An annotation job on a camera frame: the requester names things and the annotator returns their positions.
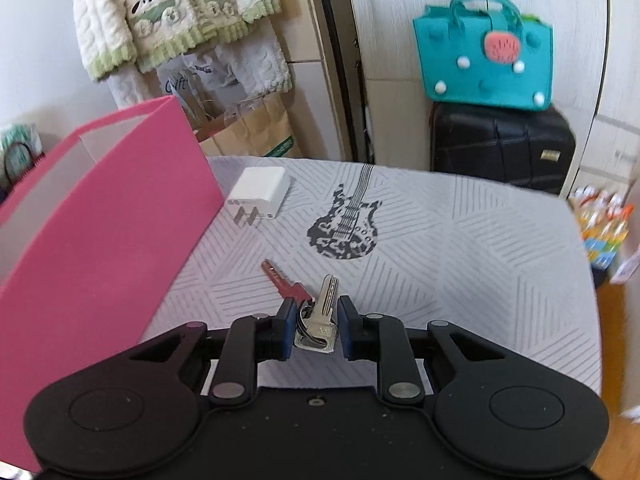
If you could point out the key bunch with red key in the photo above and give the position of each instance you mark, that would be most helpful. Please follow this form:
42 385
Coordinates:
320 320

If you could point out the teal felt handbag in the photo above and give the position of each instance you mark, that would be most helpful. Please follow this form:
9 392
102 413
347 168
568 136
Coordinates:
460 60

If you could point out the white charger plug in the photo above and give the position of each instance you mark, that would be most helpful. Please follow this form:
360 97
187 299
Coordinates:
260 187

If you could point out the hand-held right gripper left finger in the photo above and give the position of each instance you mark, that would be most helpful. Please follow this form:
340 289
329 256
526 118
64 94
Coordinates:
286 327

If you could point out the checked woven handbag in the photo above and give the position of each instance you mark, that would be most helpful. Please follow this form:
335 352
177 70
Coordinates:
17 162

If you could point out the colourful drinks pack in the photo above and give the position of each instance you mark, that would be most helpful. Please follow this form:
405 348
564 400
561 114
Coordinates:
600 230

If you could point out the clear plastic gift bag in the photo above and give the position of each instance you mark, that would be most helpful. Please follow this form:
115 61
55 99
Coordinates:
192 85

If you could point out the white fluffy pajama pants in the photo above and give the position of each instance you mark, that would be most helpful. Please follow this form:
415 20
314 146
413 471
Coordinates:
260 65

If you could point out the brown paper bag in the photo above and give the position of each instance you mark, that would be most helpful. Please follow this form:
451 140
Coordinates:
255 130

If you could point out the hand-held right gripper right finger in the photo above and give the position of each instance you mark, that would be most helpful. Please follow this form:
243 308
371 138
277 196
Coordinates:
345 327

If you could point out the green white tissue pack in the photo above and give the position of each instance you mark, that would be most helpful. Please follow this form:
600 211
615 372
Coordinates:
20 132

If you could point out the black suitcase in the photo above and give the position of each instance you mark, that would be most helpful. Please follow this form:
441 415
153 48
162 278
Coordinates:
500 150

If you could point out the black upright pole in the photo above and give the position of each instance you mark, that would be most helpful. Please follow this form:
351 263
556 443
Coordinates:
340 60

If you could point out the pink cardboard box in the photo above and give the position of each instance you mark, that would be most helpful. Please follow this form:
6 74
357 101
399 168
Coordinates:
100 260

